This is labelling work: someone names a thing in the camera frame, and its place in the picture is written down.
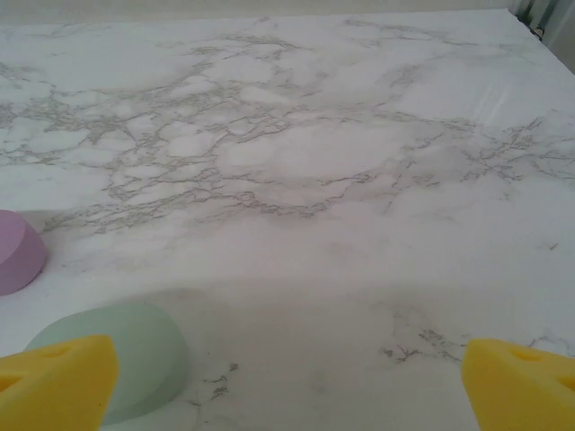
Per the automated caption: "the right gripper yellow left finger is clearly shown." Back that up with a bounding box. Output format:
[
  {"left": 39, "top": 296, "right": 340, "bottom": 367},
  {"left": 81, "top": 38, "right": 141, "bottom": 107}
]
[{"left": 0, "top": 334, "right": 120, "bottom": 431}]

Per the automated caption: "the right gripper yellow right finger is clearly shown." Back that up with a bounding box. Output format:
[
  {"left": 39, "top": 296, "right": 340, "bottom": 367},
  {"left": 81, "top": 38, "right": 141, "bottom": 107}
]
[{"left": 462, "top": 339, "right": 575, "bottom": 431}]

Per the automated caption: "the mint green earbud charging case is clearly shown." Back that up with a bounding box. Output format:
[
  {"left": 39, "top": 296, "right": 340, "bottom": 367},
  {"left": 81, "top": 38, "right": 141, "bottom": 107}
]
[{"left": 22, "top": 301, "right": 189, "bottom": 427}]

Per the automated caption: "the purple earbud charging case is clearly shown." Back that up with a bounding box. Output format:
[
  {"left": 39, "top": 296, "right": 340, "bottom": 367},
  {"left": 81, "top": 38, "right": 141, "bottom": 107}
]
[{"left": 0, "top": 209, "right": 49, "bottom": 297}]

